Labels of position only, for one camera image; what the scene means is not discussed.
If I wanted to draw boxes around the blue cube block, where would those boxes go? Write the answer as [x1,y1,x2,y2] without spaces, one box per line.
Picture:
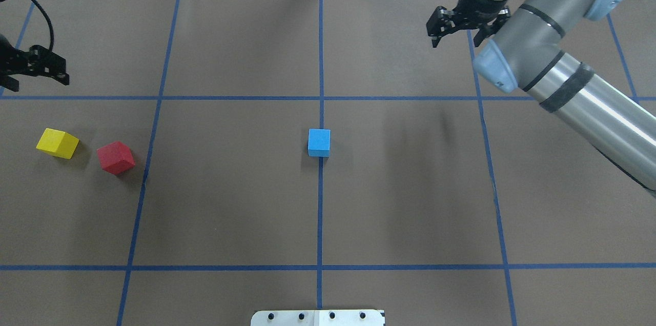
[307,128,331,158]

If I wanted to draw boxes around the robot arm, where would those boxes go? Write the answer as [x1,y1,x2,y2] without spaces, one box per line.
[456,0,655,195]

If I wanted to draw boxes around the red cube block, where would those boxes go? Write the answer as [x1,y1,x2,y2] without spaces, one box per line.
[96,141,136,176]

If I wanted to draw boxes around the yellow cube block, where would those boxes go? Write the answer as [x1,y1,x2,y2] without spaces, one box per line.
[36,128,79,159]

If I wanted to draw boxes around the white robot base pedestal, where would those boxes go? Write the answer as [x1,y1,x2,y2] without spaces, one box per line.
[250,309,386,325]

